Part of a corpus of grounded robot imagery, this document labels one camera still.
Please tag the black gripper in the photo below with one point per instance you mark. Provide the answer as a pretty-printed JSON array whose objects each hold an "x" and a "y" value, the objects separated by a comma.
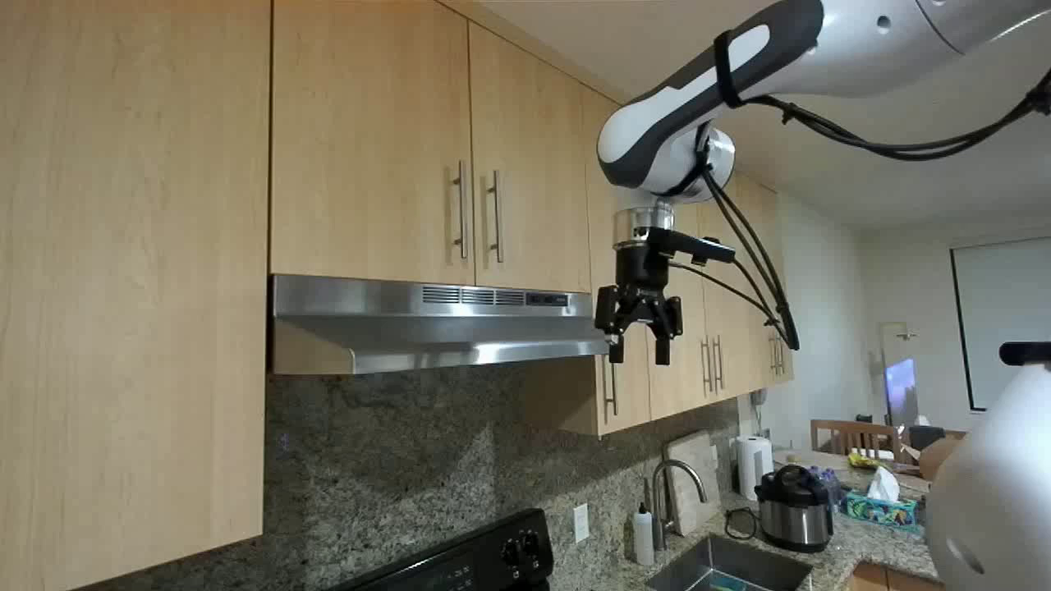
[{"x": 642, "y": 266}]

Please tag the short light wood cabinet door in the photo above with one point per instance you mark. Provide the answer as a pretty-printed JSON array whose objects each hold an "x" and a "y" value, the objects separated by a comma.
[
  {"x": 361, "y": 143},
  {"x": 538, "y": 153}
]

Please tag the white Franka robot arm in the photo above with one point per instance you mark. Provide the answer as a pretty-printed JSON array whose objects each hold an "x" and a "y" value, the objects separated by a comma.
[{"x": 875, "y": 45}]

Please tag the long light wood cabinet door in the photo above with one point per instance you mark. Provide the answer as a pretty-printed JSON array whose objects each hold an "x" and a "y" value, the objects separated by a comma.
[
  {"x": 741, "y": 371},
  {"x": 686, "y": 394},
  {"x": 134, "y": 272},
  {"x": 634, "y": 394}
]

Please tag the wood base cabinet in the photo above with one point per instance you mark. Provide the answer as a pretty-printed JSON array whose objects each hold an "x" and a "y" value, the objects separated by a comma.
[{"x": 889, "y": 579}]

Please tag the light cutting board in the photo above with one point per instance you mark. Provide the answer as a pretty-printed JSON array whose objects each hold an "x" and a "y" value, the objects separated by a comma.
[{"x": 694, "y": 482}]

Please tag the white paper towel roll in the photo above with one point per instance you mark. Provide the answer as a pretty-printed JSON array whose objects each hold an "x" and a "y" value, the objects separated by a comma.
[{"x": 752, "y": 463}]

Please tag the steel kitchen faucet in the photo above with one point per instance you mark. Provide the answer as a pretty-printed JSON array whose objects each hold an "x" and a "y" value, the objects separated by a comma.
[{"x": 659, "y": 502}]

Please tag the stainless steel range hood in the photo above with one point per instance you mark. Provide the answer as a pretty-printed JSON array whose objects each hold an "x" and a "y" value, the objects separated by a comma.
[{"x": 438, "y": 329}]

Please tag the white soap bottle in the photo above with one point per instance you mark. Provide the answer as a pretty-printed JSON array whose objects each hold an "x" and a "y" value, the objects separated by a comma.
[{"x": 642, "y": 536}]

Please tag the wooden chair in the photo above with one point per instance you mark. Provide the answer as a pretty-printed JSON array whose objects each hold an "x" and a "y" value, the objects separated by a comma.
[{"x": 855, "y": 434}]

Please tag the steel and black pressure cooker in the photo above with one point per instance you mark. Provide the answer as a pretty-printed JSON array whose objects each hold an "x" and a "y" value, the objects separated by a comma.
[{"x": 797, "y": 514}]

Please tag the stainless steel sink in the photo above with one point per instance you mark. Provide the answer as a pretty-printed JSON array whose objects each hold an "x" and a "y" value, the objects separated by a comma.
[{"x": 724, "y": 567}]

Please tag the black stove control panel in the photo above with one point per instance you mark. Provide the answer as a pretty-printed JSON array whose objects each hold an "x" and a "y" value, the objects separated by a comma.
[{"x": 482, "y": 559}]

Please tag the teal tissue box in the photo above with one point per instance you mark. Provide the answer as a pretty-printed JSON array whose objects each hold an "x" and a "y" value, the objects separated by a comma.
[{"x": 880, "y": 511}]

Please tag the black cylindrical bar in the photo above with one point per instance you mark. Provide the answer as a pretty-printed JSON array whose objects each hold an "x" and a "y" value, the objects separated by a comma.
[{"x": 1028, "y": 351}]

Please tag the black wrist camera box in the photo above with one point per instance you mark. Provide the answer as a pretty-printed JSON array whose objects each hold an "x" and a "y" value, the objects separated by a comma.
[{"x": 700, "y": 247}]

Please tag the white wall outlet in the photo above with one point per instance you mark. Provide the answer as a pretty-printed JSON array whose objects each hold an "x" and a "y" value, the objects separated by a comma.
[{"x": 578, "y": 522}]

